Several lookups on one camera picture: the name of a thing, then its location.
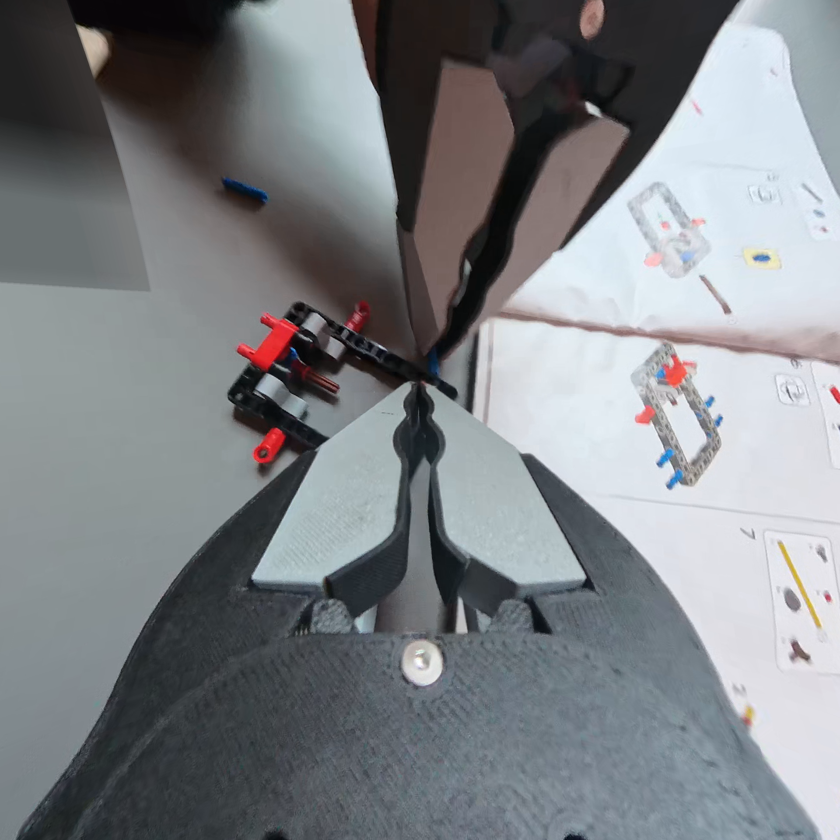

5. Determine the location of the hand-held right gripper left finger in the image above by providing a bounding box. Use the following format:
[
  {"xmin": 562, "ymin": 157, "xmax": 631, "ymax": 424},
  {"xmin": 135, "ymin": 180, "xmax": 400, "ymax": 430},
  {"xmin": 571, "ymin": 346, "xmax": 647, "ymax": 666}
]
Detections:
[{"xmin": 251, "ymin": 382, "xmax": 421, "ymax": 618}]

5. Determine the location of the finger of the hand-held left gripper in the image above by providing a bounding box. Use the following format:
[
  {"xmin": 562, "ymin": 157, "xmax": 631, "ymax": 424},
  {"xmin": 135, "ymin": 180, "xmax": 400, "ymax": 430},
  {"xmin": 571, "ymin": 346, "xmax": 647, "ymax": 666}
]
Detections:
[
  {"xmin": 395, "ymin": 59, "xmax": 517, "ymax": 357},
  {"xmin": 435, "ymin": 115, "xmax": 632, "ymax": 360}
]

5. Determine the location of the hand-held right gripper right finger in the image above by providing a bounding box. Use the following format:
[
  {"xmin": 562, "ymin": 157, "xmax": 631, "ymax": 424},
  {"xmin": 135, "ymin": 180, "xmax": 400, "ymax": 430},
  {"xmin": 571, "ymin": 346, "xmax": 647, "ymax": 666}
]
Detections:
[{"xmin": 420, "ymin": 387, "xmax": 587, "ymax": 614}]

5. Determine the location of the black lego frame assembly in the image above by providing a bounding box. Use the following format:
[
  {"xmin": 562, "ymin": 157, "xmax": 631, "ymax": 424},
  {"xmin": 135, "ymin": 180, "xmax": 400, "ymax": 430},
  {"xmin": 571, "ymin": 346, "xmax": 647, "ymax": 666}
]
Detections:
[{"xmin": 227, "ymin": 301, "xmax": 460, "ymax": 466}]

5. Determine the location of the white instruction booklet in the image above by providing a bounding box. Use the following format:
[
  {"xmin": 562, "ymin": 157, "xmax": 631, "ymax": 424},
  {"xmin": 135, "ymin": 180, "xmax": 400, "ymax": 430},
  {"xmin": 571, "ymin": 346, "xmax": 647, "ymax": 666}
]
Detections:
[{"xmin": 472, "ymin": 20, "xmax": 840, "ymax": 840}]

